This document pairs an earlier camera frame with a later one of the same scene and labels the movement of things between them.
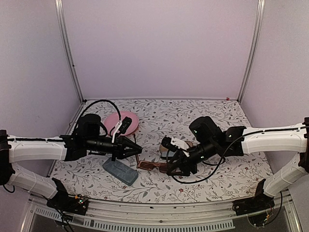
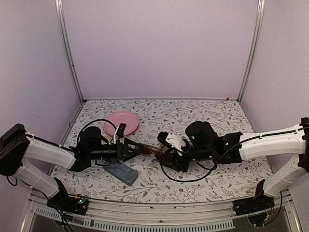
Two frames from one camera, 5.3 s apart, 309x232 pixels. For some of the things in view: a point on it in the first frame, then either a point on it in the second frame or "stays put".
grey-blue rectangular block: x=121 y=171 stays put
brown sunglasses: x=150 y=166 to x=145 y=150
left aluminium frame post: x=58 y=3 stays put
